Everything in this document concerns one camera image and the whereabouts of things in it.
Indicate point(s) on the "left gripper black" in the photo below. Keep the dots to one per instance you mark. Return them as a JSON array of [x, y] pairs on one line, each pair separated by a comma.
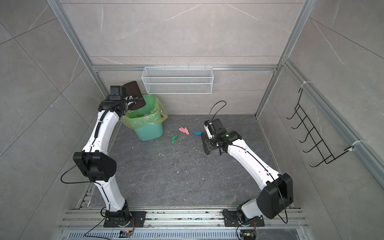
[[105, 101]]

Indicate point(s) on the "dark brown hand brush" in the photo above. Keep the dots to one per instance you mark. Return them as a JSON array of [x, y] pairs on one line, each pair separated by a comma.
[[207, 144]]

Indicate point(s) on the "dark brown dustpan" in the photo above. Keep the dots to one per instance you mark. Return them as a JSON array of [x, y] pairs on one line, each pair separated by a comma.
[[133, 92]]

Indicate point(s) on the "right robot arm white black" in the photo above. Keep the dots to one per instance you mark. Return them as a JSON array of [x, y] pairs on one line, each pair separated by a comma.
[[276, 189]]

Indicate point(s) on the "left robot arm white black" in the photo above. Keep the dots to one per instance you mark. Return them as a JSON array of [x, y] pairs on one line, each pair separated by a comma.
[[93, 160]]

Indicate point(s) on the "blue paper scrap back left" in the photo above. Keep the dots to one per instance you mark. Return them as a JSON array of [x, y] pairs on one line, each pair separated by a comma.
[[197, 133]]

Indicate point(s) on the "pink paper scrap back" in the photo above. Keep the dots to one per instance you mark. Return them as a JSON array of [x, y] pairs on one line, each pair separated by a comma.
[[184, 130]]

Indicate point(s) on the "green trash bin with liner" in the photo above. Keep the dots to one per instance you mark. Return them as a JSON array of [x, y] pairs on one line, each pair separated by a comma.
[[147, 122]]

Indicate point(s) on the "small green paper scrap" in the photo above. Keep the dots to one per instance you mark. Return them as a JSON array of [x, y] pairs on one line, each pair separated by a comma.
[[174, 138]]

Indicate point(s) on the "white wire mesh basket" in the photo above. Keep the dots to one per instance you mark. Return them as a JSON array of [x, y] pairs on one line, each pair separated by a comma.
[[178, 80]]

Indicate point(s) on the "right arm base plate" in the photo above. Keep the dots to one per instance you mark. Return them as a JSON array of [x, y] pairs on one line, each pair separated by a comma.
[[237, 218]]

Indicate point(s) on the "black wire hook rack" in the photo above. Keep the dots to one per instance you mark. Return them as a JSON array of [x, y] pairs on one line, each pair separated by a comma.
[[313, 135]]

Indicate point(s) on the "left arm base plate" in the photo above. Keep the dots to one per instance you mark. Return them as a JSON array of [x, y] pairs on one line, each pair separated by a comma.
[[122, 220]]

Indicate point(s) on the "aluminium mounting rail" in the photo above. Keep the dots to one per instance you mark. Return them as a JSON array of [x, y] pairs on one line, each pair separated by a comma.
[[184, 223]]

